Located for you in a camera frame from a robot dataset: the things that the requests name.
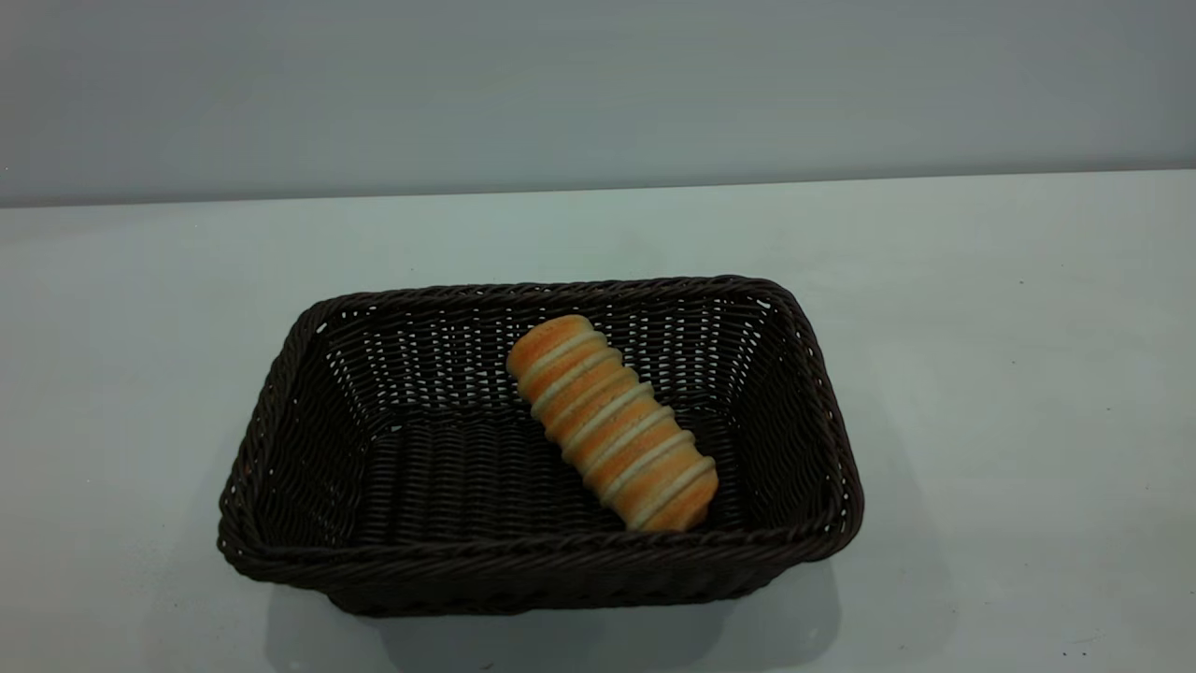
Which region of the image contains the striped orange bread roll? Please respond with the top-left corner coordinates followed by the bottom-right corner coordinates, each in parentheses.
top-left (505, 314), bottom-right (720, 534)

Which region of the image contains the black woven wicker basket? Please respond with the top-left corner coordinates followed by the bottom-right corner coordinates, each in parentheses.
top-left (217, 276), bottom-right (866, 620)

